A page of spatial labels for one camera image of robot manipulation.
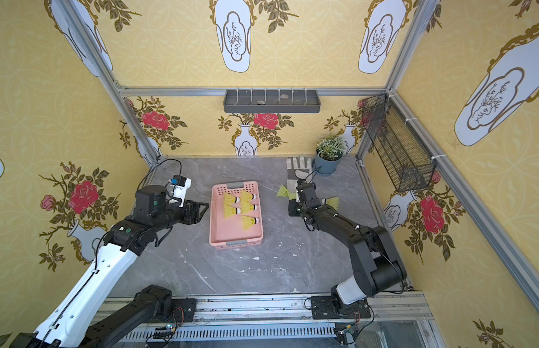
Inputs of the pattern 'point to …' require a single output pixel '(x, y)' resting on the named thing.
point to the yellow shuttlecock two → (245, 196)
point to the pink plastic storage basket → (227, 233)
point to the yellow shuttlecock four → (230, 211)
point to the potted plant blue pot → (329, 153)
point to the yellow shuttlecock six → (334, 202)
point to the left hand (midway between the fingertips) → (204, 203)
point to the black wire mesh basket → (407, 161)
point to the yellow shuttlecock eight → (284, 192)
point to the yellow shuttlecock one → (229, 199)
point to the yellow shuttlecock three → (247, 206)
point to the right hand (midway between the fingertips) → (291, 205)
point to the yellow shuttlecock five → (248, 222)
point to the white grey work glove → (298, 168)
